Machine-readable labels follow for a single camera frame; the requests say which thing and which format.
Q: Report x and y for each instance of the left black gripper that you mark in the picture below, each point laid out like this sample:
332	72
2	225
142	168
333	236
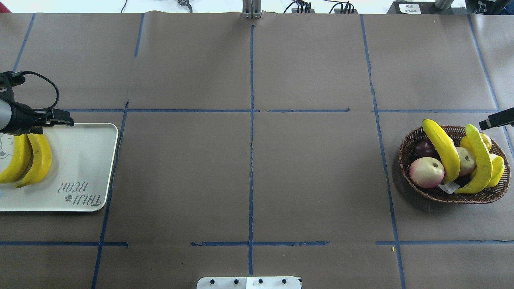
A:
21	118

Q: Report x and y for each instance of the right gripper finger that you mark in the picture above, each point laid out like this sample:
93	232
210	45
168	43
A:
501	118

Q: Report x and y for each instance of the yellow banana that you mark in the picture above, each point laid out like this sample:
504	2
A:
15	156
446	149
483	163
41	163

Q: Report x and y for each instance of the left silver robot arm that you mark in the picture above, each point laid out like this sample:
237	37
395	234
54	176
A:
5	115

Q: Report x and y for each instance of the white bear tray plate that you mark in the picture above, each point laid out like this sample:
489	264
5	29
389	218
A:
79	177

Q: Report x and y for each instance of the yellow star fruit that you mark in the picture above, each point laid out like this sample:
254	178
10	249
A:
498	168

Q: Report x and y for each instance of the yellow lemon fruit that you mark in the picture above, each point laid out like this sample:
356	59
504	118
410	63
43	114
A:
465	142

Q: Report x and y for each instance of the dark purple fruit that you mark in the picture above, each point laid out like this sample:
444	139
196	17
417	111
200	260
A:
425	148

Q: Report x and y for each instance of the white price tag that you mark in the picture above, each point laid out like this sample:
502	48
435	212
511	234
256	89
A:
450	187

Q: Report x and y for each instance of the black power adapter box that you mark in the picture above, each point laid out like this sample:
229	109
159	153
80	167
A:
413	8

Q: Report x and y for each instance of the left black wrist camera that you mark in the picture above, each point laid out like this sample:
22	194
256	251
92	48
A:
11	79

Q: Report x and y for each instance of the aluminium frame post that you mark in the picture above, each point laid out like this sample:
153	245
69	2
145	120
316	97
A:
251	9

